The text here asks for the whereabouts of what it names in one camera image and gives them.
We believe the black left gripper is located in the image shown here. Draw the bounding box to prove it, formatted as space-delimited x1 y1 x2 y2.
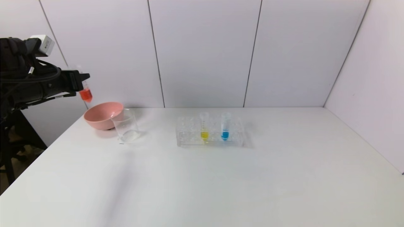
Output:
39 70 90 101

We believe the test tube with red pigment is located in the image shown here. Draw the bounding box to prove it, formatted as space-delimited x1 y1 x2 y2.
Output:
77 65 93 103

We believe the clear acrylic test tube rack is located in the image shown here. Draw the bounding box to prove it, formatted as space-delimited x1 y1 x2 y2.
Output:
176 116 244 147

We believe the test tube with yellow pigment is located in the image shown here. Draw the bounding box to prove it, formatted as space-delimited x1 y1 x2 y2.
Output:
200 111 209 142

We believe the test tube with blue pigment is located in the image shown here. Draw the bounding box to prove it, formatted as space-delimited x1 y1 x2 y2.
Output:
221 111 230 141

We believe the pink plastic bowl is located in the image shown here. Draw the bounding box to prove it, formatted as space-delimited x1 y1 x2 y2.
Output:
84 102 124 131

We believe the clear glass beaker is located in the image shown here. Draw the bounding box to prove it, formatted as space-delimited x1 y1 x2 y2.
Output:
111 109 140 143

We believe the thin black camera cable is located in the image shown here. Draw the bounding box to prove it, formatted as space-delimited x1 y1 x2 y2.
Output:
30 59 61 84

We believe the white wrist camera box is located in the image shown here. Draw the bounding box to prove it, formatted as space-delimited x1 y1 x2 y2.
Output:
30 35 55 57

